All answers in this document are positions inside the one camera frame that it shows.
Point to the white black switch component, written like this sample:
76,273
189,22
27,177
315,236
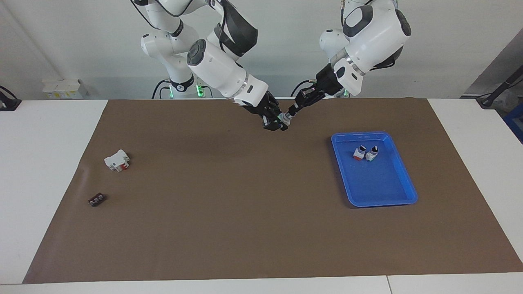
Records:
372,154

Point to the black tripod stand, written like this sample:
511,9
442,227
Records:
500,87

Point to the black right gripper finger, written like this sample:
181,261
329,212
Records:
278,110
271,124

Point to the bright green base rotary switch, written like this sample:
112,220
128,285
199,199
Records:
284,118

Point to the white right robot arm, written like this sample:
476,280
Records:
216,67

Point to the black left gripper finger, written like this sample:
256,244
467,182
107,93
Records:
306,97
314,102

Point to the white box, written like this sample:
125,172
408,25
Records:
61,87

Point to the black clamp mount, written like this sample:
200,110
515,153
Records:
10,104

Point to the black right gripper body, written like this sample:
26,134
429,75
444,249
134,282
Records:
263,105

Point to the small dark terminal block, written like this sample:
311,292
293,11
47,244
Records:
97,200

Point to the brown table mat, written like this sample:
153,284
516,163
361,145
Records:
261,212

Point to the blue crate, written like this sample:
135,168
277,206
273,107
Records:
515,124

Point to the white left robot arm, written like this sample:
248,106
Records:
376,36

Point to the white red circuit breaker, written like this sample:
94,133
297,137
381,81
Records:
115,160

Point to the blue plastic tray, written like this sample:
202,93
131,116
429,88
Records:
380,185

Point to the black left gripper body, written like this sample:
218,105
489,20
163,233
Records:
329,81

